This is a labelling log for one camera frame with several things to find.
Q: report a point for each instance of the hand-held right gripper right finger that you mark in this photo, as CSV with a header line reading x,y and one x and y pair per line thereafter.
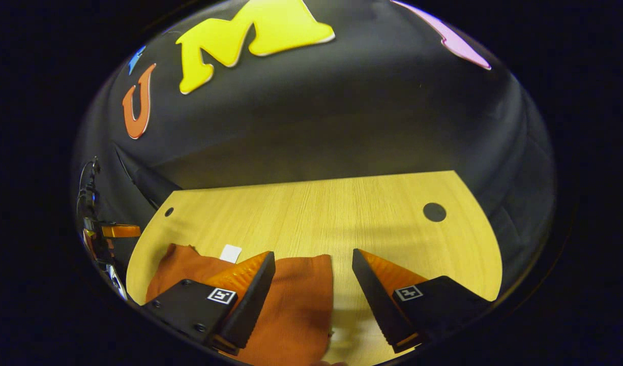
x,y
377,310

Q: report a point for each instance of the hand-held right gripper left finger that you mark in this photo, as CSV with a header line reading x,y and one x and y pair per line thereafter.
x,y
250,310

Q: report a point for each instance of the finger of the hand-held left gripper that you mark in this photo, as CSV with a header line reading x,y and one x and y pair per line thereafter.
x,y
120,231

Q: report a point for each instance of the orange ribbed cardigan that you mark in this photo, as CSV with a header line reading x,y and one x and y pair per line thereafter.
x,y
296,315

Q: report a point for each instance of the black backdrop cloth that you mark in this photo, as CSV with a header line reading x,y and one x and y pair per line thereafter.
x,y
342,117

